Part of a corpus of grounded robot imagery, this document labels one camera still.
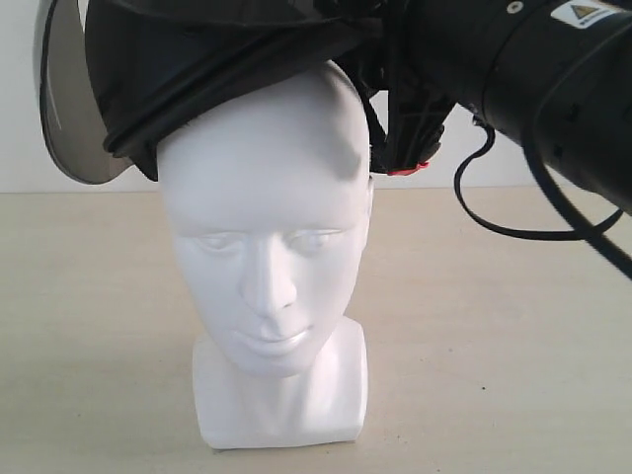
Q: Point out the black helmet with visor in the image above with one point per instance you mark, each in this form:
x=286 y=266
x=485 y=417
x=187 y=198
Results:
x=114 y=78

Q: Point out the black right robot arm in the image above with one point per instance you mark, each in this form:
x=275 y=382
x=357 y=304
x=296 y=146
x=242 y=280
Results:
x=563 y=66

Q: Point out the white mannequin head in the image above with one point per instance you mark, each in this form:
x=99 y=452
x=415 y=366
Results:
x=269 y=199

